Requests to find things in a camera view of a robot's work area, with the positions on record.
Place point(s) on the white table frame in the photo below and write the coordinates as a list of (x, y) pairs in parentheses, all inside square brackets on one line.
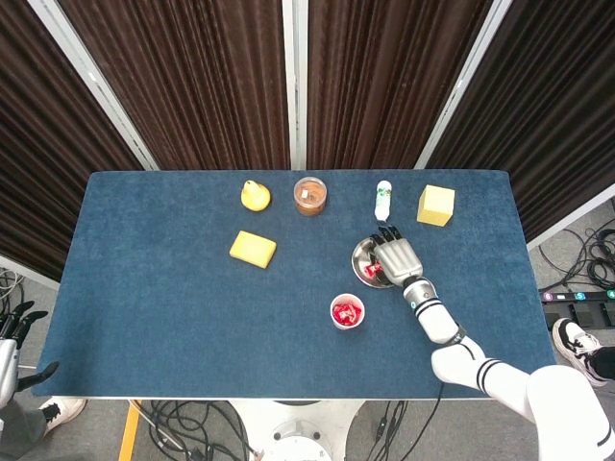
[(216, 398)]

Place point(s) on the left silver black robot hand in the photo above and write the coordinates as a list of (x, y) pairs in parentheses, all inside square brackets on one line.
[(6, 365)]

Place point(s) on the white black sneaker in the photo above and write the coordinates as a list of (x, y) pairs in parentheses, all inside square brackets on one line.
[(576, 348)]

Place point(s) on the white paper cup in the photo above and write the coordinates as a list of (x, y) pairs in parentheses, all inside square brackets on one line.
[(347, 327)]

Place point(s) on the flat yellow sponge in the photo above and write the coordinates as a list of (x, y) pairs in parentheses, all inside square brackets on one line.
[(253, 249)]

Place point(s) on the brown curtain panel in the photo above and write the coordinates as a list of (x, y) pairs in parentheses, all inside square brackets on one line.
[(384, 81), (552, 120), (48, 144), (192, 81)]

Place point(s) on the white screen frame post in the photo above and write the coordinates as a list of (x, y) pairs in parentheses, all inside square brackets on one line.
[(295, 81), (461, 81), (91, 77)]

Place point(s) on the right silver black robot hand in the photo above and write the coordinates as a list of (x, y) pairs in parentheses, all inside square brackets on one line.
[(399, 259)]

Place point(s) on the yellow pear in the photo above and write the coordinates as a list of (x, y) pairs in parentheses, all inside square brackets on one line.
[(254, 197)]

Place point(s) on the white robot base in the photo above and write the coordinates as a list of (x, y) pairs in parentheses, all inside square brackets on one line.
[(298, 427)]

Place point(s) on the black foot pedal box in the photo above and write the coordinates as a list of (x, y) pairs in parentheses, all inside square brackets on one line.
[(583, 314)]

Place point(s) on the yellow floor tape strip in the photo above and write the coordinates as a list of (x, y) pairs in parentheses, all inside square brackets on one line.
[(129, 432)]

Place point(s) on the grey trouser leg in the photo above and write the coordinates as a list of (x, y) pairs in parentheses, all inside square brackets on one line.
[(24, 427)]

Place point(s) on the black power strip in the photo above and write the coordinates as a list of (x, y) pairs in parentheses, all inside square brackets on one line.
[(576, 295)]

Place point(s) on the silver metal plate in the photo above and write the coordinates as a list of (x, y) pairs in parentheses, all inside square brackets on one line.
[(362, 259)]

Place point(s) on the white screen base rail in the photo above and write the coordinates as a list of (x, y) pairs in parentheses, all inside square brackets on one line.
[(29, 271), (572, 216)]

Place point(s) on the blue tablecloth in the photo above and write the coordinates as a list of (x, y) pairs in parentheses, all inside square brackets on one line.
[(168, 312)]

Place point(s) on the black trouser leg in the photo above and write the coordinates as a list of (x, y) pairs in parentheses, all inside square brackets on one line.
[(604, 362)]

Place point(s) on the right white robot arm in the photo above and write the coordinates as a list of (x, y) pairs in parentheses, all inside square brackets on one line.
[(437, 322)]

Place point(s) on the yellow cube block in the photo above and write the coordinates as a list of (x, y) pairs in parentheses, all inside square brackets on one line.
[(435, 205)]

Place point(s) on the small white bottle green label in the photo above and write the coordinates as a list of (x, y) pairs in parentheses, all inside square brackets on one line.
[(383, 201)]

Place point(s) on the clear jar of rubber bands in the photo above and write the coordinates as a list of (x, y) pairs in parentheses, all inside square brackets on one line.
[(311, 196)]

